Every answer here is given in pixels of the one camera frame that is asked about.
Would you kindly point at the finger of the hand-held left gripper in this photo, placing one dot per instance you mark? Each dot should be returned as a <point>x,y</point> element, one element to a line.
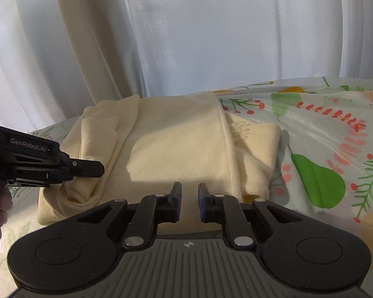
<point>65,177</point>
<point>88,168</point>

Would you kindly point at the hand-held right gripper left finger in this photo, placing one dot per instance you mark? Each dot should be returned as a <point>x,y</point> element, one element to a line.
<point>177,200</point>

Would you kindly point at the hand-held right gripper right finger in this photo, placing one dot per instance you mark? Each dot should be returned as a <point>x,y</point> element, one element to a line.
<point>202,201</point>

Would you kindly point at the cream knit sweater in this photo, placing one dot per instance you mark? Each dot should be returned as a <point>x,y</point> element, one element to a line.
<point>180,130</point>

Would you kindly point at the floral plastic bed cover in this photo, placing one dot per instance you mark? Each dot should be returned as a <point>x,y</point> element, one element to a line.
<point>329,136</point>

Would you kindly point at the white curtain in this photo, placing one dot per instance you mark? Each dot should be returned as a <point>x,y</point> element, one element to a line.
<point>205,31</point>

